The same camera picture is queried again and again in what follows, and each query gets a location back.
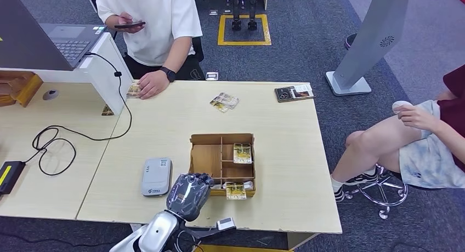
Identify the person's right hand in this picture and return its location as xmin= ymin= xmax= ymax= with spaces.
xmin=115 ymin=12 xmax=145 ymax=35

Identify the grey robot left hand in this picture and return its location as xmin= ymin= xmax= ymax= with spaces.
xmin=166 ymin=173 xmax=215 ymax=222

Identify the person's left hand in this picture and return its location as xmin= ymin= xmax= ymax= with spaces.
xmin=138 ymin=70 xmax=171 ymax=100

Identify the person's hand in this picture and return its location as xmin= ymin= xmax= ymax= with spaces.
xmin=396 ymin=104 xmax=442 ymax=132

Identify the black smartphone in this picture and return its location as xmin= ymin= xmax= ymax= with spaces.
xmin=114 ymin=21 xmax=146 ymax=29

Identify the stack of yellow cards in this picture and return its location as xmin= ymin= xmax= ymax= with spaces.
xmin=126 ymin=82 xmax=143 ymax=99

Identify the round handheld device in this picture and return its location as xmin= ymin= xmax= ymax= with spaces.
xmin=392 ymin=100 xmax=414 ymax=114

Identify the wooden compartment box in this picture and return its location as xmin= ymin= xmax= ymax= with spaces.
xmin=188 ymin=133 xmax=257 ymax=198

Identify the person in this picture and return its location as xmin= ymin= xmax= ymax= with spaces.
xmin=330 ymin=64 xmax=465 ymax=203
xmin=96 ymin=0 xmax=206 ymax=100

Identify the yellow room key card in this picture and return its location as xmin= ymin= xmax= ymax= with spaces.
xmin=233 ymin=144 xmax=253 ymax=165
xmin=225 ymin=182 xmax=247 ymax=201

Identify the black wristwatch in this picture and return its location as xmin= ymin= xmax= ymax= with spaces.
xmin=160 ymin=66 xmax=177 ymax=83

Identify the white desk riser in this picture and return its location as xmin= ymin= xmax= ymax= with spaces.
xmin=0 ymin=32 xmax=134 ymax=116

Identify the black office chair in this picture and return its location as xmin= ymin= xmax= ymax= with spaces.
xmin=191 ymin=36 xmax=205 ymax=62

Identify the loose pile of cards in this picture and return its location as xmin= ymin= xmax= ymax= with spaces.
xmin=209 ymin=92 xmax=240 ymax=113

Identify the chrome stool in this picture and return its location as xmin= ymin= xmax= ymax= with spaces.
xmin=343 ymin=164 xmax=410 ymax=221

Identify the grey kiosk stand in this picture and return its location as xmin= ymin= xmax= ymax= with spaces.
xmin=325 ymin=0 xmax=413 ymax=97

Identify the yellow floor tape square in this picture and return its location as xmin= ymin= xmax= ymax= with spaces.
xmin=217 ymin=13 xmax=272 ymax=47

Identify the dark rounded object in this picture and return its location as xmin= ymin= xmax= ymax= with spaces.
xmin=344 ymin=33 xmax=359 ymax=51

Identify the dark grey laptop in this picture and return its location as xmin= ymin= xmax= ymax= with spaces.
xmin=0 ymin=0 xmax=108 ymax=72

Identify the background humanoid robot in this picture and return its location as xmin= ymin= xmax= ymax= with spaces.
xmin=226 ymin=0 xmax=259 ymax=31

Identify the wooden desk tray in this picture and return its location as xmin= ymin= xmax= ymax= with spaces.
xmin=0 ymin=71 xmax=43 ymax=108

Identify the black power adapter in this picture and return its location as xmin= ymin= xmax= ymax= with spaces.
xmin=0 ymin=161 xmax=26 ymax=196

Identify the black power cable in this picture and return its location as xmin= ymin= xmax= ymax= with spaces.
xmin=32 ymin=52 xmax=133 ymax=177

